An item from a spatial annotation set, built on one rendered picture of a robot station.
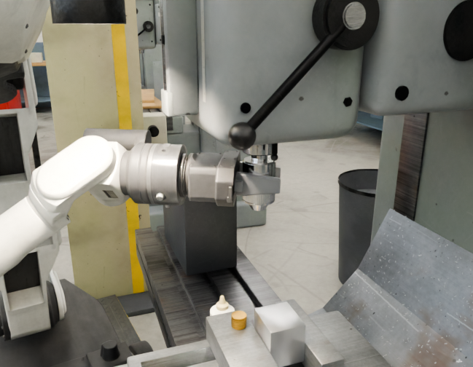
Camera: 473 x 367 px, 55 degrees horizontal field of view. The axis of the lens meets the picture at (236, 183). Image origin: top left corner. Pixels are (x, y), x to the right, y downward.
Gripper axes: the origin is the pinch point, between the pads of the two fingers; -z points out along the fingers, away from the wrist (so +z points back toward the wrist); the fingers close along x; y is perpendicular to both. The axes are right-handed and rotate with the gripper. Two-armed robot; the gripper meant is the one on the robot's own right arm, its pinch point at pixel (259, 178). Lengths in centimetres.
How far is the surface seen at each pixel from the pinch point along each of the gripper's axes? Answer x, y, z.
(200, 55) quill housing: -6.6, -17.1, 7.1
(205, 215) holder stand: 27.4, 18.0, 12.2
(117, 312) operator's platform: 85, 85, 56
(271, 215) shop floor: 282, 125, -2
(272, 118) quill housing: -10.2, -10.6, -1.7
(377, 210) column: 34.0, 17.6, -25.2
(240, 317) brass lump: -6.5, 18.8, 1.8
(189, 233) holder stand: 25.8, 21.5, 15.4
